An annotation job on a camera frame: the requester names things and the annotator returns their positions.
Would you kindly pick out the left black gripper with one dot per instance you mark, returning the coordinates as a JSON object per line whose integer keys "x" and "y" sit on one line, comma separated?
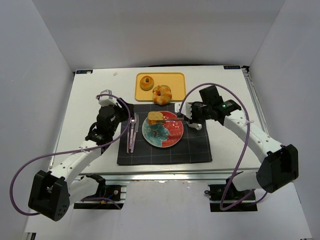
{"x": 127, "y": 111}

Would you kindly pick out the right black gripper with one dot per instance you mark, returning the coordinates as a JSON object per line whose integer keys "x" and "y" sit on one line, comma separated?
{"x": 193, "y": 116}

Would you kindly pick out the metal food tongs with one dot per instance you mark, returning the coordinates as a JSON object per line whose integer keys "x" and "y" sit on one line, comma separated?
{"x": 172, "y": 119}

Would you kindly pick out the sliced bread piece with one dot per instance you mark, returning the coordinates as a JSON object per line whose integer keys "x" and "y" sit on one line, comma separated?
{"x": 154, "y": 117}

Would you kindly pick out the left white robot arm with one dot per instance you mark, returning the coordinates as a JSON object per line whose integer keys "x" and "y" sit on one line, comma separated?
{"x": 52, "y": 192}

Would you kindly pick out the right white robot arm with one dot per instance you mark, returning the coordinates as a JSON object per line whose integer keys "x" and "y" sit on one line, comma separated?
{"x": 279, "y": 163}

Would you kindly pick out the white ceramic mug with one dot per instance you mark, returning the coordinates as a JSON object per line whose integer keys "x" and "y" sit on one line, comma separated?
{"x": 197, "y": 126}

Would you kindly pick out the round glazed bun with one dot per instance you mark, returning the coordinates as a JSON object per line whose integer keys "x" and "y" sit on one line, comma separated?
{"x": 146, "y": 83}

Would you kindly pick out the red and teal plate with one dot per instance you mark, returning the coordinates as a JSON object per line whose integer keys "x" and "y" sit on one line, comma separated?
{"x": 163, "y": 135}

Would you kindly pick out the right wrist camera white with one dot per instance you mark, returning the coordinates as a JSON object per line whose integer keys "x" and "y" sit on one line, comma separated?
{"x": 179, "y": 108}

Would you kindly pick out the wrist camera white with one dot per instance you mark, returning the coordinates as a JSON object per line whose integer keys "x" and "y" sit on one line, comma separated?
{"x": 179, "y": 108}
{"x": 105, "y": 99}

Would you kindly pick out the pink handled spoon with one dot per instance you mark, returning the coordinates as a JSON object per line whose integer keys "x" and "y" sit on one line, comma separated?
{"x": 129, "y": 135}

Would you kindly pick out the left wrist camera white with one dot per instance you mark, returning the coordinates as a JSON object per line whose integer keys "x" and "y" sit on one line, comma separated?
{"x": 105, "y": 99}

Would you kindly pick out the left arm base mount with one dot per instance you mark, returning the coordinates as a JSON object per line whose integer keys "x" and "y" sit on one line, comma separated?
{"x": 107, "y": 197}

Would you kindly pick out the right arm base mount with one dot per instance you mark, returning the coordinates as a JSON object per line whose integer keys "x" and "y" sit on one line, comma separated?
{"x": 215, "y": 193}

